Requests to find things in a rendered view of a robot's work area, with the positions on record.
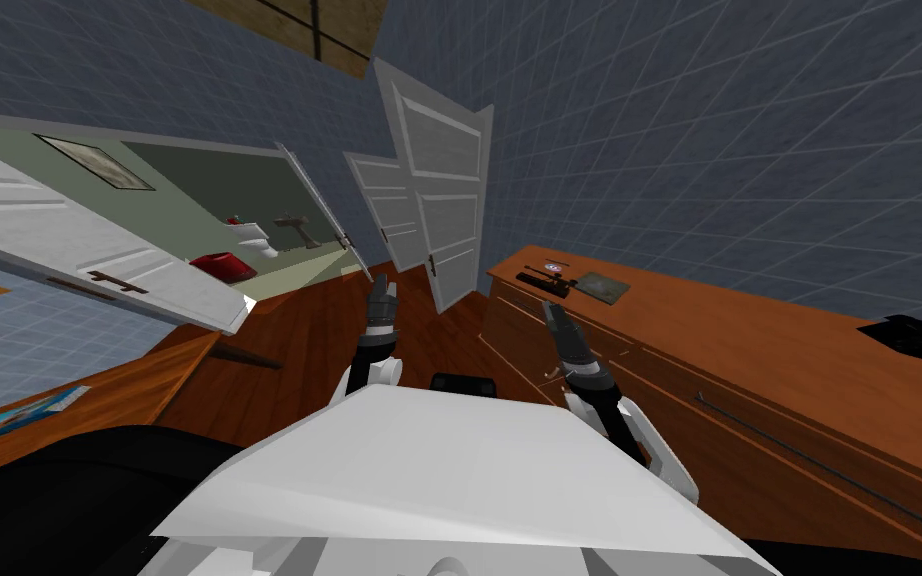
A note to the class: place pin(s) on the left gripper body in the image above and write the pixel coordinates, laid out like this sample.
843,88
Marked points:
380,314

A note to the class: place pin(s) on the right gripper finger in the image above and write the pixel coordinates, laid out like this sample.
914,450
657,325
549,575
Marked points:
563,320
550,314

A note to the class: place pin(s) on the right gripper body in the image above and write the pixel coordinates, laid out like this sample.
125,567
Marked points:
570,344

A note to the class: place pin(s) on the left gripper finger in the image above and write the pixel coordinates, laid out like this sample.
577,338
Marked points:
393,294
379,286

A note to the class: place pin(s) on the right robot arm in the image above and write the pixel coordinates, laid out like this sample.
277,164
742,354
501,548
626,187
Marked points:
613,412

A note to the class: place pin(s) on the black flat device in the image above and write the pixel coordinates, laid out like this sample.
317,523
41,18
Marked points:
545,282

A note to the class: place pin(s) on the grey-green flat book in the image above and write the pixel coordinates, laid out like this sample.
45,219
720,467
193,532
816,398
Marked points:
603,287

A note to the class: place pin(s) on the small white panel door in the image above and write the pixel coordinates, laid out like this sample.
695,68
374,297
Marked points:
397,208

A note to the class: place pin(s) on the thin white door leaf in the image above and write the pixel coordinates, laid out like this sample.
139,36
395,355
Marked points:
325,208

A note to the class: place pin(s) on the tall white panel door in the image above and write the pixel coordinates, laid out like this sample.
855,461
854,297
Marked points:
445,184

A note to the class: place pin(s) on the white toilet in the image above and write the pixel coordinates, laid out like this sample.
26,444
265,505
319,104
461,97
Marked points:
254,236

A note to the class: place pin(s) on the red bin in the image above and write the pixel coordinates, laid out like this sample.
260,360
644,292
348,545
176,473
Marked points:
222,266

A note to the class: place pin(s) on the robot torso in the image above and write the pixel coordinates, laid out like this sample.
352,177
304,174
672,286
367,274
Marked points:
429,472

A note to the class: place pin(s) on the long brown wooden dresser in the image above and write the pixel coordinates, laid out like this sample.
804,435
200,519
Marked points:
749,376

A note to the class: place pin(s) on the wide white panel door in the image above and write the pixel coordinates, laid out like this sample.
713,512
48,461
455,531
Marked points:
45,232

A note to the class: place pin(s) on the black crumpled cloth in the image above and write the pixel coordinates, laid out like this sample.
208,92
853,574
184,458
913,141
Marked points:
921,336

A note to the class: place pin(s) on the blue flat book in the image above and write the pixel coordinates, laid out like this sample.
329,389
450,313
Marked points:
13,416

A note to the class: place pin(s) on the grey pedestal sink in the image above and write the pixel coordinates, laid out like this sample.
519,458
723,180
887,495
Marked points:
298,229

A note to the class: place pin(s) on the framed grey wall picture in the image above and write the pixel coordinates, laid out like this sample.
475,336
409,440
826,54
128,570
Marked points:
97,162

